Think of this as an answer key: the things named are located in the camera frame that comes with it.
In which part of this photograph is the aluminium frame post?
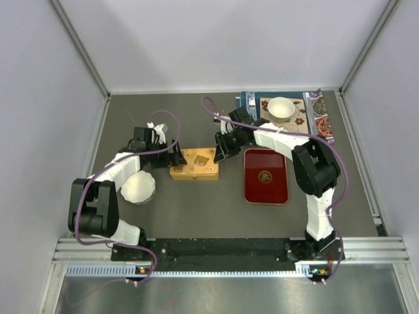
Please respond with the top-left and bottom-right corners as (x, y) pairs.
(338, 0), (401, 96)
(47, 0), (111, 99)

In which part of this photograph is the silver tin lid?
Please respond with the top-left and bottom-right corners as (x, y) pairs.
(170, 147), (219, 173)

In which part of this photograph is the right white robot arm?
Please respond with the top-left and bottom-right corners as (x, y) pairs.
(213, 108), (340, 259)

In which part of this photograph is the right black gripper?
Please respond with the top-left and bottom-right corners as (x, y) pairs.
(216, 129), (247, 164)

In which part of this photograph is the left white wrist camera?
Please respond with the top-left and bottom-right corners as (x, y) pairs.
(147, 122), (168, 144)

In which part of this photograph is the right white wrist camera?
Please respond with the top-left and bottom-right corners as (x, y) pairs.
(213, 116), (234, 134)

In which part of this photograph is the silver fork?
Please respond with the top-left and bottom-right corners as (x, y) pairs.
(248, 96), (256, 114)

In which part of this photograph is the white bowl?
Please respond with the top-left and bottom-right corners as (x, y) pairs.
(267, 97), (295, 119)

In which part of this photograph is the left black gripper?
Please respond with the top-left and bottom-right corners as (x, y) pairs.
(147, 139), (187, 169)

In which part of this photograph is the patterned colourful cloth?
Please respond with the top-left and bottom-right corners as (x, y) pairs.
(303, 89), (335, 145)

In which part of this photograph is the blue cloth napkin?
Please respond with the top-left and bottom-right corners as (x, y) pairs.
(236, 92), (304, 120)

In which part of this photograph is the right aluminium frame post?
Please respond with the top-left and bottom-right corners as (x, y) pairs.
(338, 0), (401, 96)

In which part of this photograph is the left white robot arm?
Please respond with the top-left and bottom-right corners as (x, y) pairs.
(68, 122), (187, 260)

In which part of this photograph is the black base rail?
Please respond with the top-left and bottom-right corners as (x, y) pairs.
(111, 237), (344, 272)

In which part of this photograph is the white scalloped dish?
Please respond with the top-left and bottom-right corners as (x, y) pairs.
(120, 170), (156, 204)

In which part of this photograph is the left aluminium frame post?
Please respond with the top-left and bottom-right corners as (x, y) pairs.
(47, 0), (111, 99)

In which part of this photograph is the red lacquer tray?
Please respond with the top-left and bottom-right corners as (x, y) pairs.
(244, 148), (289, 205)

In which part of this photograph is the gold cookie tin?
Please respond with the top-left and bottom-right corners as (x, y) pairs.
(170, 172), (219, 181)

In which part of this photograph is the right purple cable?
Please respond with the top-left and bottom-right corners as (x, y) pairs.
(200, 95), (350, 284)

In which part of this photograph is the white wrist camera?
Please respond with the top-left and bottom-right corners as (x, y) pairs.
(213, 116), (234, 134)
(147, 122), (168, 144)

